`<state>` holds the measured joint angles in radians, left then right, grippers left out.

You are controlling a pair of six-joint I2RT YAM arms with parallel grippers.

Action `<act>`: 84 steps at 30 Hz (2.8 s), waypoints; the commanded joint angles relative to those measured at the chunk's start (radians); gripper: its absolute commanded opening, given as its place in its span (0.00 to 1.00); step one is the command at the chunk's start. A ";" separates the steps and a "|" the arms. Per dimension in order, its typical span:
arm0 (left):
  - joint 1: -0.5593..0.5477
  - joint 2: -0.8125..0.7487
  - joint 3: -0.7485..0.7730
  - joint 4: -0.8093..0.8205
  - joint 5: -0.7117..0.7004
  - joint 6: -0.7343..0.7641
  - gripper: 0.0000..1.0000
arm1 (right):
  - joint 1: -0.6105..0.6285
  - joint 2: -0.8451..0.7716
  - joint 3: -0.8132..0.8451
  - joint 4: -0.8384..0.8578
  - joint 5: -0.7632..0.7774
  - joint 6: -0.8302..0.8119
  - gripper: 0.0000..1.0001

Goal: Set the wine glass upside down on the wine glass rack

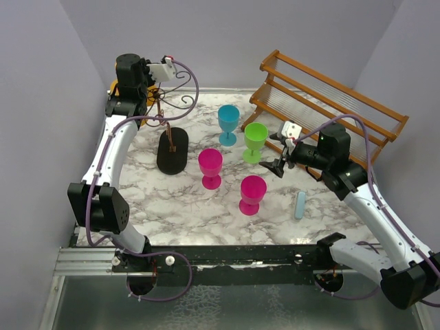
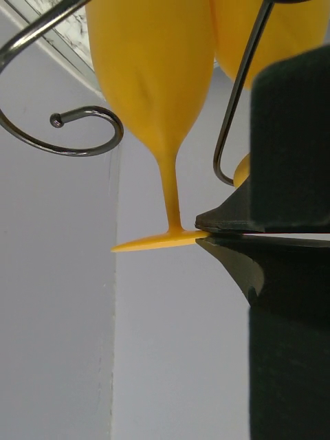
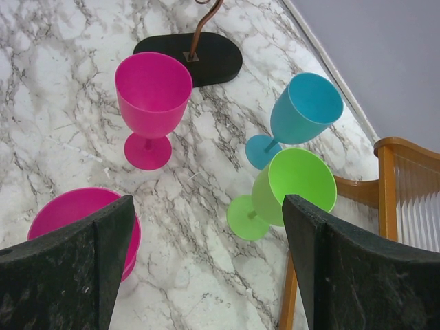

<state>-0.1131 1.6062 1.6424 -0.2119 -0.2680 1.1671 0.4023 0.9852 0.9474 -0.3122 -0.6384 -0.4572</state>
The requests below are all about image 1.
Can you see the yellow plastic wine glass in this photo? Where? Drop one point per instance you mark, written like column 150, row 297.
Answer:
column 152, row 94

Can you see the blue plastic wine glass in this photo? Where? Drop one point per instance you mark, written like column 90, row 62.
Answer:
column 228, row 119

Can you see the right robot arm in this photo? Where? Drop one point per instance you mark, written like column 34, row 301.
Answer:
column 409, row 271

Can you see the pink wine glass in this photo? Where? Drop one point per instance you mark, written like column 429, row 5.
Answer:
column 253, row 189
column 210, row 163

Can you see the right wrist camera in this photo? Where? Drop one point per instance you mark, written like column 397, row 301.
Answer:
column 288, row 132

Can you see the orange plastic wine glass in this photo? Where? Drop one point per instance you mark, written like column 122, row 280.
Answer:
column 114, row 91

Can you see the green plastic wine glass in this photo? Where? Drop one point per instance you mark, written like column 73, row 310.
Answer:
column 256, row 134

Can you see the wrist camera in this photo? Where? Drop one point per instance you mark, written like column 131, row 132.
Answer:
column 163, row 71
column 288, row 132

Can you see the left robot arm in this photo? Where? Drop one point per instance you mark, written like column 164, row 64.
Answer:
column 95, row 200

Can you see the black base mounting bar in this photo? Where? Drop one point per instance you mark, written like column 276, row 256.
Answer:
column 225, row 265

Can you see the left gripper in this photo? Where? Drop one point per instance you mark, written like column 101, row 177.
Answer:
column 146, row 65

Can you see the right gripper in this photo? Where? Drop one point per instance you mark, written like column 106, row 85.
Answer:
column 276, row 166

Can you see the pink wine glass left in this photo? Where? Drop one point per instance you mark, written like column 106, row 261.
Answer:
column 210, row 163

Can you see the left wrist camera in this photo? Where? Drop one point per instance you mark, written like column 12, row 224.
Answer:
column 163, row 71

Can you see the light blue flat stick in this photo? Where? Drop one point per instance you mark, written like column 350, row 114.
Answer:
column 299, row 209

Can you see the metal wine glass rack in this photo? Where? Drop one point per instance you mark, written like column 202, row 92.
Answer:
column 172, row 150

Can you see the pink wine glass front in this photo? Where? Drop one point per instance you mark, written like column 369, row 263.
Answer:
column 253, row 189

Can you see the wooden dish rack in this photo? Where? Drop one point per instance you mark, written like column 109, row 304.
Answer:
column 294, row 91

